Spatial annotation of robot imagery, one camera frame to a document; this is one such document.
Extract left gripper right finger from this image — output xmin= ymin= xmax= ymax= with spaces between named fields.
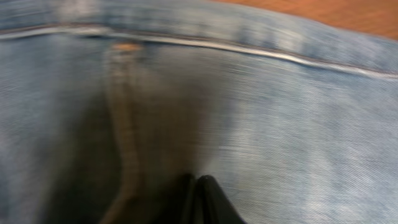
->
xmin=197 ymin=175 xmax=246 ymax=224

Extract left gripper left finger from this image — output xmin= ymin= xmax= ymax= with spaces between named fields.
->
xmin=151 ymin=174 xmax=196 ymax=224

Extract medium blue denim jeans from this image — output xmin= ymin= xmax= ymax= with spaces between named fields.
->
xmin=1 ymin=1 xmax=397 ymax=223

